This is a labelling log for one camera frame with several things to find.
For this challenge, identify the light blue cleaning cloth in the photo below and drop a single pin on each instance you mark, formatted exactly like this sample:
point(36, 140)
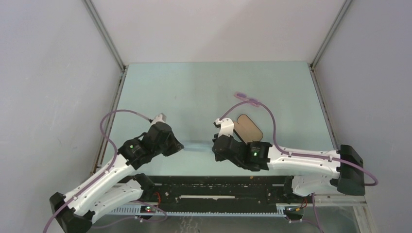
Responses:
point(198, 147)

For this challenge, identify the white cable duct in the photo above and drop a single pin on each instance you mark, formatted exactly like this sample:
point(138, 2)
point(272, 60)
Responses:
point(134, 210)

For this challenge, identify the left aluminium frame post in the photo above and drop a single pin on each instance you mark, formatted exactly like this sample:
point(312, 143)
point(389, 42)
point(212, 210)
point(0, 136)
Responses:
point(97, 20)

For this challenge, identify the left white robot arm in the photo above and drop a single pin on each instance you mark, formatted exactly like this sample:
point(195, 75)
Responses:
point(115, 184)

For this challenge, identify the pink sunglasses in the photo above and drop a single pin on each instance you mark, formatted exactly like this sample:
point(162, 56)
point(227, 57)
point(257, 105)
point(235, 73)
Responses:
point(244, 97)

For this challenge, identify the black glasses case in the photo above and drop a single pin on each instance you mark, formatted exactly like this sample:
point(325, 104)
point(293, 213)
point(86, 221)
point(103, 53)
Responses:
point(246, 130)

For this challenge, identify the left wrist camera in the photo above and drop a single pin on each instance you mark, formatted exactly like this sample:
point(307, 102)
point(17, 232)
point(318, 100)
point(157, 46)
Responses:
point(159, 118)

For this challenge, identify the right aluminium frame post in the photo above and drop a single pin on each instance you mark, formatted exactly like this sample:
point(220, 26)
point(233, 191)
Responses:
point(329, 35)

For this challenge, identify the aluminium frame post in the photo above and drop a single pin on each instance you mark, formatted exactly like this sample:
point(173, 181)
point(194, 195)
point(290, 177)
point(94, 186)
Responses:
point(329, 35)
point(97, 20)

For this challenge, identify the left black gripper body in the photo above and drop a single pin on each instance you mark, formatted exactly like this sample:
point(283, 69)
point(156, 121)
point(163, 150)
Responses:
point(165, 149)

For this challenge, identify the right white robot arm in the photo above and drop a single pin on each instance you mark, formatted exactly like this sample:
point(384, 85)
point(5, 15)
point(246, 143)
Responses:
point(311, 171)

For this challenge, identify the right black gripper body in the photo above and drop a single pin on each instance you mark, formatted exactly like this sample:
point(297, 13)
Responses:
point(239, 163)

